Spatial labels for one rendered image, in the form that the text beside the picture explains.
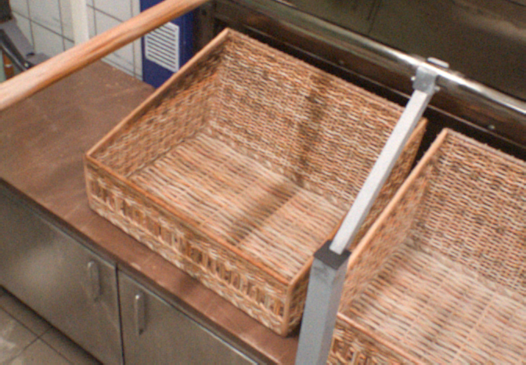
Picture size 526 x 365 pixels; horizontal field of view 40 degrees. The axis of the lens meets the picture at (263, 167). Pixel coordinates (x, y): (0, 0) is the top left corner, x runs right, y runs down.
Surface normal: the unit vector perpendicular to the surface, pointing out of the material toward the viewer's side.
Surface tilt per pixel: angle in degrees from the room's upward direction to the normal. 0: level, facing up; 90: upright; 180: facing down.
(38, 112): 0
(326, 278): 90
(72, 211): 0
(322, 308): 90
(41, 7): 90
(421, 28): 70
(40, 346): 0
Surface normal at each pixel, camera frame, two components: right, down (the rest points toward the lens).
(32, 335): 0.07, -0.77
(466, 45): -0.54, 0.18
